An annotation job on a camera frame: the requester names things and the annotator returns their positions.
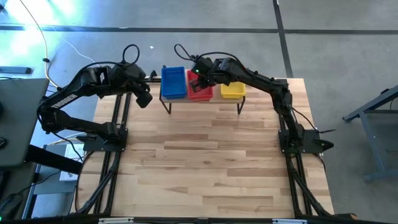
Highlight black front frame bar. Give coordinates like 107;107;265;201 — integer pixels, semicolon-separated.
0;213;398;224

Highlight yellow floor cable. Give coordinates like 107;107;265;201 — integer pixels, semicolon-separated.
19;0;62;88

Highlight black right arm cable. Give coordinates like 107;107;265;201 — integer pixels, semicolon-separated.
173;43;246;68

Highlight yellow plastic basket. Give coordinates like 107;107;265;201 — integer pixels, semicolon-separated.
220;81;247;100

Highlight grey metal cart frame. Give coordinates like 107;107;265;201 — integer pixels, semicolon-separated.
341;83;398;183

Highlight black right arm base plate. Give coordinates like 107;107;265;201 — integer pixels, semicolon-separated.
278;129;324;154

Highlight black power strip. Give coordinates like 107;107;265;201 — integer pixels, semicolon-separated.
0;66;33;75

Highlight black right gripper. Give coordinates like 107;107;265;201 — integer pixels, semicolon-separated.
189;56;218;93

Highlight grey desk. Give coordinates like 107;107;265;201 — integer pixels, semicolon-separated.
0;77;83;175

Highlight blue plastic basket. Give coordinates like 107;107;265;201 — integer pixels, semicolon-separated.
160;65;188;100

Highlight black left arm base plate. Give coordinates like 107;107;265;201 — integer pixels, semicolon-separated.
76;127;129;153

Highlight white floor cable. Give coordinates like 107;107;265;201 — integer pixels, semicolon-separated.
55;34;100;68

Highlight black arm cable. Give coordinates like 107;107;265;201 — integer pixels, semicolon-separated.
173;43;246;68
80;44;141;73

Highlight black frame rails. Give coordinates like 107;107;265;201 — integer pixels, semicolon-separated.
74;93;131;216
278;77;332;217

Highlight white paper sheet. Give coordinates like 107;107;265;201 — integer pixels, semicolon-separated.
58;142;86;182

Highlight black left frame rails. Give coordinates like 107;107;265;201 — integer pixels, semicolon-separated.
74;93;131;216

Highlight black computer mouse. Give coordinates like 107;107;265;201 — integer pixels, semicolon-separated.
0;192;25;220

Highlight black right frame rails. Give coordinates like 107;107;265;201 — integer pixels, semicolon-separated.
278;77;332;217

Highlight red plastic basket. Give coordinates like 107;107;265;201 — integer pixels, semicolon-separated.
185;70;215;102

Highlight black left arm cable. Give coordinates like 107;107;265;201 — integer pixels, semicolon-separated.
80;44;141;73

